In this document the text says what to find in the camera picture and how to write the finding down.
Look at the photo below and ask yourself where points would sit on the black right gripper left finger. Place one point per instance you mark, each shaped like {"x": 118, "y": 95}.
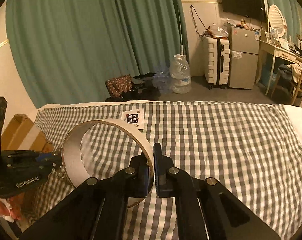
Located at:
{"x": 97, "y": 208}

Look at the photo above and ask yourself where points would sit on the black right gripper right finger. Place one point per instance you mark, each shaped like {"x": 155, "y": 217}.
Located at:
{"x": 205, "y": 209}

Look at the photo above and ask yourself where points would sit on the white ring hoop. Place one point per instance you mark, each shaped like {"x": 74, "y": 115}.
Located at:
{"x": 103, "y": 147}

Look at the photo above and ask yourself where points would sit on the left hand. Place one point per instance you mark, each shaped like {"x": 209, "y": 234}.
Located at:
{"x": 15, "y": 211}

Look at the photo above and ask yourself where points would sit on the brown cardboard box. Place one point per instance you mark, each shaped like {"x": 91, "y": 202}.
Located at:
{"x": 22, "y": 134}

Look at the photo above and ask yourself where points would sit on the white card black print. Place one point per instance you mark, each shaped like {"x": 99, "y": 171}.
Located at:
{"x": 134, "y": 117}

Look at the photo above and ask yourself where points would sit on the patterned brown bag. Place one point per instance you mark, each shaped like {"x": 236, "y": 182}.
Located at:
{"x": 119, "y": 85}

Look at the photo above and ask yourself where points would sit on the black clothes pile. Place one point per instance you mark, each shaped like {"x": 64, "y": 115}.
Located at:
{"x": 142, "y": 89}

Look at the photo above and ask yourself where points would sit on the blue plastic bottles pack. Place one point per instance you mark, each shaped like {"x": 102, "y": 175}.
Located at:
{"x": 162, "y": 80}

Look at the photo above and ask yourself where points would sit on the large clear water bottle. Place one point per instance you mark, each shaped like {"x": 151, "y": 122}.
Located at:
{"x": 179, "y": 71}

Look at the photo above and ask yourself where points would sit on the green curtain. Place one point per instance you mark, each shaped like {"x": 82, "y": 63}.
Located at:
{"x": 65, "y": 50}

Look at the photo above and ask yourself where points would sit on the wooden chair with clothes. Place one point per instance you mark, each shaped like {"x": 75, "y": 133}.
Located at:
{"x": 292, "y": 75}

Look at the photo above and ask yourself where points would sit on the white suitcase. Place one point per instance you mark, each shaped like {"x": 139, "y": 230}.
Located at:
{"x": 216, "y": 61}

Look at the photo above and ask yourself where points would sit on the small grey refrigerator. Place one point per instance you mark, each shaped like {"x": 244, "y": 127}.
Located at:
{"x": 244, "y": 45}

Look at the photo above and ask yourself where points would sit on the white dressing table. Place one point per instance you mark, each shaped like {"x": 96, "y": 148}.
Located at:
{"x": 276, "y": 52}

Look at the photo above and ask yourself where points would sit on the white oval mirror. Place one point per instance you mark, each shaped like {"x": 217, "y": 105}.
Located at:
{"x": 277, "y": 20}

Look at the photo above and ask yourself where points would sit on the black wall television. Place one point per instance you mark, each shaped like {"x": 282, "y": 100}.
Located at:
{"x": 254, "y": 9}

